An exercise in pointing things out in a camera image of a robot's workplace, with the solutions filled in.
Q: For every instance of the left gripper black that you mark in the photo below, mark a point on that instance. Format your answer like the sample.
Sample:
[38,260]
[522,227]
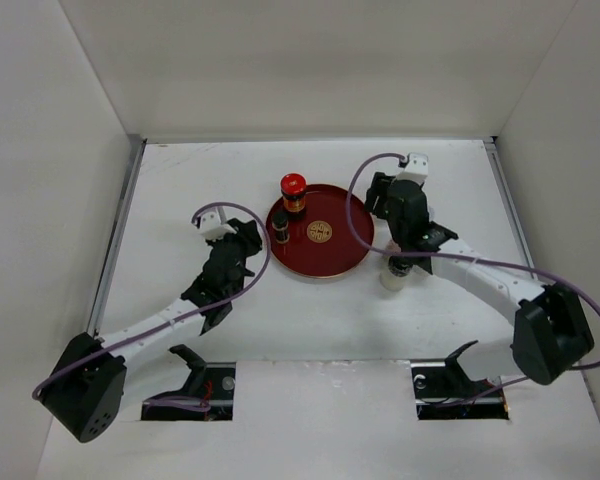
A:
[246,235]

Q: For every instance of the red round tray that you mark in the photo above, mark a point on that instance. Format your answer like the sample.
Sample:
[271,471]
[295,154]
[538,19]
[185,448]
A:
[329,238]

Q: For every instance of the black cap white bottle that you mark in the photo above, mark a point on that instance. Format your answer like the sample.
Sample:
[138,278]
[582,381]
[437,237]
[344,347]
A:
[393,277]

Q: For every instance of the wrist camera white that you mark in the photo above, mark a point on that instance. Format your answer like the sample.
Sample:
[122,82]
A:
[414,168]
[212,224]

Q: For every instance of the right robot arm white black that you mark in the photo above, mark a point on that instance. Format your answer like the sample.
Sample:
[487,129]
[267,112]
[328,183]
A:
[550,329]

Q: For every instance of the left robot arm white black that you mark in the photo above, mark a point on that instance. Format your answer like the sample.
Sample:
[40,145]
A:
[86,389]

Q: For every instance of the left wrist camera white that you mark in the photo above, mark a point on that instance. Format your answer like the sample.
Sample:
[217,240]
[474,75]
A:
[212,224]

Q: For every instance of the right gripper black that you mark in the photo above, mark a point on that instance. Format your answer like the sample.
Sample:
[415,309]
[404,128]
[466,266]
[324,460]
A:
[379,187]

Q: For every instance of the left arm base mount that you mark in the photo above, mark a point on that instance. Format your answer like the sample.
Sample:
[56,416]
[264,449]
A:
[206,395]

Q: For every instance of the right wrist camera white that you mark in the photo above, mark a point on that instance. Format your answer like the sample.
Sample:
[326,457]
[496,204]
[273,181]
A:
[414,168]

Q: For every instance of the small dark spice bottle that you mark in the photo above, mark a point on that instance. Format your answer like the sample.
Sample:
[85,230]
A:
[280,226]

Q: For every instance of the red lid sauce jar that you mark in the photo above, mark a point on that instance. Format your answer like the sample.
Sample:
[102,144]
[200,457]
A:
[293,188]

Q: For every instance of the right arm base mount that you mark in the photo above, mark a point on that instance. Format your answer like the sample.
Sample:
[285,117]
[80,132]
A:
[444,392]

